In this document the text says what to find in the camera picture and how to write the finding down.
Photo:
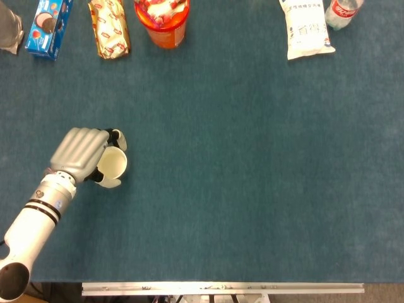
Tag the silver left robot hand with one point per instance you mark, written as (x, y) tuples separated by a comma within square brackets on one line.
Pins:
[(77, 150)]

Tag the white paper cup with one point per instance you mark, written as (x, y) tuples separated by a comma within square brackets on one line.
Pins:
[(114, 162)]

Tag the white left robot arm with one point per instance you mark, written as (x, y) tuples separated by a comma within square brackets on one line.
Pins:
[(38, 217)]

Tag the gold red snack bag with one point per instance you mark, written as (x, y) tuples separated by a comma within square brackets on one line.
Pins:
[(110, 30)]

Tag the orange snack tub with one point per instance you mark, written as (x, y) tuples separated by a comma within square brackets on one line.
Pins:
[(164, 26)]

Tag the white snack bag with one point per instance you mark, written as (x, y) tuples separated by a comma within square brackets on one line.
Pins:
[(307, 31)]

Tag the blue Oreo cookie box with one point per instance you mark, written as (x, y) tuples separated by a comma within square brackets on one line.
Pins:
[(47, 28)]

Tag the grey plastic bag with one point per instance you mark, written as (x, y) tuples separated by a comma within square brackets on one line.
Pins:
[(9, 28)]

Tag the brown cardboard box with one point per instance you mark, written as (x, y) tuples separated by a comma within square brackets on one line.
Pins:
[(33, 299)]

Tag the blue felt table cloth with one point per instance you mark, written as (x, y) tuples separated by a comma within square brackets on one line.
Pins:
[(236, 158)]

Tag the clear Coke bottle red label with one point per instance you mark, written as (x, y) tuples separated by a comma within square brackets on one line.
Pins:
[(342, 12)]

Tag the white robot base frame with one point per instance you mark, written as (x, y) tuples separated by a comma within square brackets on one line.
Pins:
[(206, 299)]

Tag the aluminium profile rail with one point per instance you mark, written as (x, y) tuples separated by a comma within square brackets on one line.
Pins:
[(221, 288)]

